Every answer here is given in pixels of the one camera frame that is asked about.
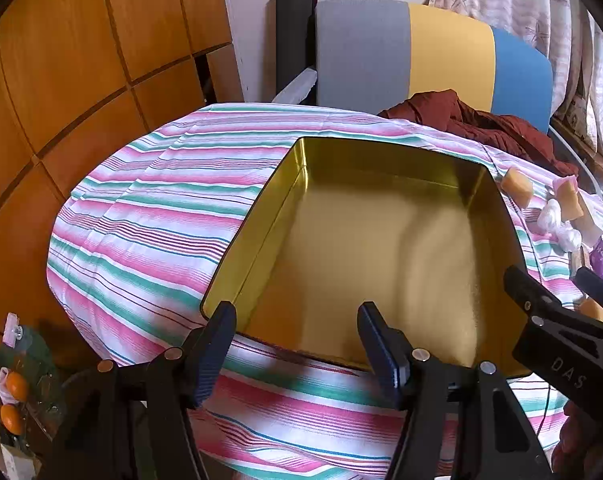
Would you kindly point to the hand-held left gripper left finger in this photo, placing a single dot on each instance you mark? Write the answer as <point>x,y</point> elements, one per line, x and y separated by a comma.
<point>216,355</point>

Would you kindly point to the small sponge cake piece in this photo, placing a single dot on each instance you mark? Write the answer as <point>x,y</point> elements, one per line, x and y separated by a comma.
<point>517,186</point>

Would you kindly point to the patterned beige curtain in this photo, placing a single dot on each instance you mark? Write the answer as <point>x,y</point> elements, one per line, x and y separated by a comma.
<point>531,5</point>

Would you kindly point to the person's right hand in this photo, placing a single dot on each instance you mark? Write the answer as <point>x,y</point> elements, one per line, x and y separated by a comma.
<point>581,440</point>

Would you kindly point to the grey yellow blue chair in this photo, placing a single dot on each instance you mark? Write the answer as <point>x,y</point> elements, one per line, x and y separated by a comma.
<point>446,55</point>

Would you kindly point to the orange fruit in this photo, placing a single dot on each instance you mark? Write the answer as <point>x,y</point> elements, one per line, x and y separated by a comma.
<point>16,386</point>
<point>9,418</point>

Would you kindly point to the white balls pack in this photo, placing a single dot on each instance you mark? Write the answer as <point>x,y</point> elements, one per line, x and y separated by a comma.
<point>552,219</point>

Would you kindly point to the clear plastic bag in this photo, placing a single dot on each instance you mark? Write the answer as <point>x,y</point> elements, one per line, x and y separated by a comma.
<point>39,360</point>

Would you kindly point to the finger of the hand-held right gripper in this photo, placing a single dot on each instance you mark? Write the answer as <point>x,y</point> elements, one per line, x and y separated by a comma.
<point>524,292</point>
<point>597,286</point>

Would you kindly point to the striped pink green tablecloth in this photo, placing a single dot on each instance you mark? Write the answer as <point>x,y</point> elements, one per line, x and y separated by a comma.
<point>146,210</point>

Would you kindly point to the rice cracker bar packet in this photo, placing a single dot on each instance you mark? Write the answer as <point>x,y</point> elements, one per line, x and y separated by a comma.
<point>592,309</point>

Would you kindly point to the wooden cabinet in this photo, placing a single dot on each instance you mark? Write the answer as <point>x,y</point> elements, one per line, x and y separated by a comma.
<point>81,60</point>

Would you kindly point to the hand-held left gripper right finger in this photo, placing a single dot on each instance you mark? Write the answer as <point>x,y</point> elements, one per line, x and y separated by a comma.
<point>380,355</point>

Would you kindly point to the purple snack packet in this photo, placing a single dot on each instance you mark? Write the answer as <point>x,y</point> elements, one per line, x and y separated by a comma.
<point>601,259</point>

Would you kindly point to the red-brown jacket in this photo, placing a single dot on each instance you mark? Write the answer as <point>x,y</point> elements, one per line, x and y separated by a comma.
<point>481,120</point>

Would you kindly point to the large sponge cake piece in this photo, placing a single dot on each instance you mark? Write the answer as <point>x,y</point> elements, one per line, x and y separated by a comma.
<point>572,206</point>

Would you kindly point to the wooden desk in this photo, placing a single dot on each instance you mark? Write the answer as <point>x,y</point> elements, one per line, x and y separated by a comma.
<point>589,147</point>

